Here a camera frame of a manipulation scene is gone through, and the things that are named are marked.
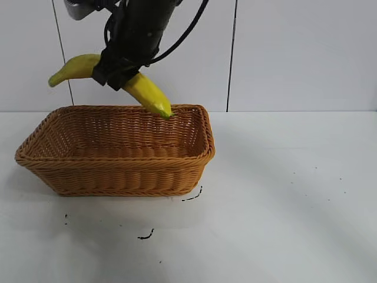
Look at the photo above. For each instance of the brown woven wicker basket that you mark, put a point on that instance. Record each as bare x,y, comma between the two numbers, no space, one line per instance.
123,177

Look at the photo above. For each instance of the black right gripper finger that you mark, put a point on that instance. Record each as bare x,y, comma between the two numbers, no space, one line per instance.
103,69
120,75

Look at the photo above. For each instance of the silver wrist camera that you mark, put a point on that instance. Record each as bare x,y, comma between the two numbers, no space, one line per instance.
79,9

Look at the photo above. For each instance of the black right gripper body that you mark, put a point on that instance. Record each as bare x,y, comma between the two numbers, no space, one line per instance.
141,29

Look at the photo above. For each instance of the yellow banana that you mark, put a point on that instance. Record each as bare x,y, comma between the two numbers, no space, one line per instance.
150,92

